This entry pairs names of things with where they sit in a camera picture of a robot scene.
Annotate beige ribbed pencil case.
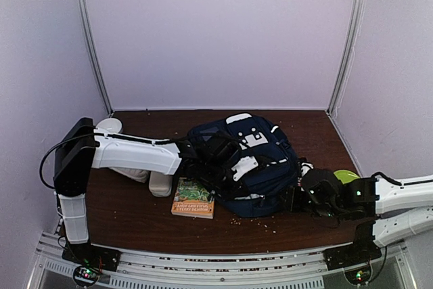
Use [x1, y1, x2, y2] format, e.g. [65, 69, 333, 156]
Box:
[110, 167, 150, 183]

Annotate navy blue backpack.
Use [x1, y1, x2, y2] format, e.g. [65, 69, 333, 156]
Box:
[187, 113, 298, 218]

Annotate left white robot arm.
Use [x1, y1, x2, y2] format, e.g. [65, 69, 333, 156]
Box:
[53, 118, 245, 265]

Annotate white patterned bowl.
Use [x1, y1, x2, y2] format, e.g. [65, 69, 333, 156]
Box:
[96, 118, 123, 133]

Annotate orange treehouse book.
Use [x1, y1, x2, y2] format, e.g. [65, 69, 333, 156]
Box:
[171, 177, 214, 219]

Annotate green plate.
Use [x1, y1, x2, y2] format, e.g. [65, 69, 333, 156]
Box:
[334, 169, 360, 184]

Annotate left aluminium frame post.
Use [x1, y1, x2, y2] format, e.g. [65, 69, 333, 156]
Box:
[77, 0, 114, 116]

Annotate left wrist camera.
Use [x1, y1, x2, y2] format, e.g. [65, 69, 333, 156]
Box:
[231, 156, 258, 181]

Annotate aluminium frame post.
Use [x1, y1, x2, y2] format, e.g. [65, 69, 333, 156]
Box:
[77, 0, 114, 116]
[327, 0, 365, 116]

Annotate front aluminium rail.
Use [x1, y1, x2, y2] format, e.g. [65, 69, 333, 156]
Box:
[24, 232, 420, 288]

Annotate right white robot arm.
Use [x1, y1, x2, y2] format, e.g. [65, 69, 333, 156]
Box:
[280, 169, 432, 270]

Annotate beige glasses case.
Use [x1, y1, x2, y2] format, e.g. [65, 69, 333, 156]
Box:
[148, 171, 173, 198]

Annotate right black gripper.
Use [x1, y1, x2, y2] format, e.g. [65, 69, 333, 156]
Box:
[277, 187, 341, 219]

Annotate right aluminium frame post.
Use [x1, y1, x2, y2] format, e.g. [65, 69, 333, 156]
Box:
[327, 0, 365, 116]

